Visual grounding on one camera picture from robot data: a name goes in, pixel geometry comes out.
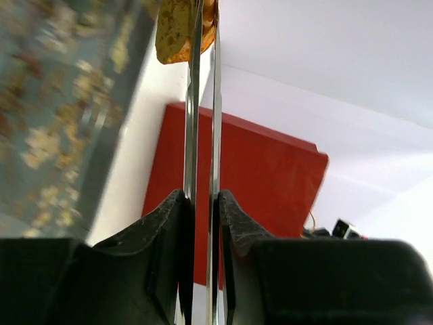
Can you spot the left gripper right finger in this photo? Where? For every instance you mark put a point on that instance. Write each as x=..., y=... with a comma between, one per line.
x=322, y=280

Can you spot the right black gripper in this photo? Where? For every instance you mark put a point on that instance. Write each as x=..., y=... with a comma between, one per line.
x=315, y=234

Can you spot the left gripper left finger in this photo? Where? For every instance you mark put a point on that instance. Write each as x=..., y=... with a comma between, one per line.
x=141, y=275

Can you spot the red paper bag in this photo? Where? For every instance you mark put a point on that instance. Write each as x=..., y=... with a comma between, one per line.
x=274, y=177

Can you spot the small brown bread roll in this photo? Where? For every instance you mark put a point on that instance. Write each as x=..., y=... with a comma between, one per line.
x=174, y=30

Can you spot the floral metal tray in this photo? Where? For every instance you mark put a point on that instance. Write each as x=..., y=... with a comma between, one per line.
x=69, y=70

